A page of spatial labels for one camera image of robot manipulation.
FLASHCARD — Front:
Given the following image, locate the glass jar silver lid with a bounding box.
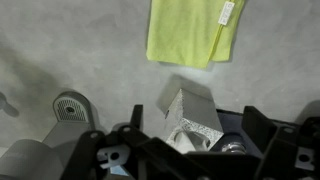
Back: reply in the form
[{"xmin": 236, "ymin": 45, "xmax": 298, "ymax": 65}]
[{"xmin": 221, "ymin": 141, "xmax": 248, "ymax": 155}]

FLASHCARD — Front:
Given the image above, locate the speckled white tissue box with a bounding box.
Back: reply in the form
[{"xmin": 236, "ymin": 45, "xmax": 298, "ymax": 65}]
[{"xmin": 164, "ymin": 88, "xmax": 225, "ymax": 155}]

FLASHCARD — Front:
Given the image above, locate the grey pod coffee maker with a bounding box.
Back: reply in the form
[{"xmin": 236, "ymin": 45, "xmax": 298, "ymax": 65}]
[{"xmin": 0, "ymin": 90, "xmax": 98, "ymax": 180}]

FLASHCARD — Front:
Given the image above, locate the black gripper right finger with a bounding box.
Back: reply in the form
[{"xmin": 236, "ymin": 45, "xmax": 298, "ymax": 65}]
[{"xmin": 241, "ymin": 105, "xmax": 320, "ymax": 180}]

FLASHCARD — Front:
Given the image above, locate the yellow-green microfiber towel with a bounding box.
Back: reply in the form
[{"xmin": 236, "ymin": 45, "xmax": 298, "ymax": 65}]
[{"xmin": 145, "ymin": 0, "xmax": 246, "ymax": 70}]

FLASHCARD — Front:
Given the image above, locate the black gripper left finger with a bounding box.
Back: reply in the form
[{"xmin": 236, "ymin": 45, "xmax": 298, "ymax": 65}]
[{"xmin": 59, "ymin": 104, "xmax": 214, "ymax": 180}]

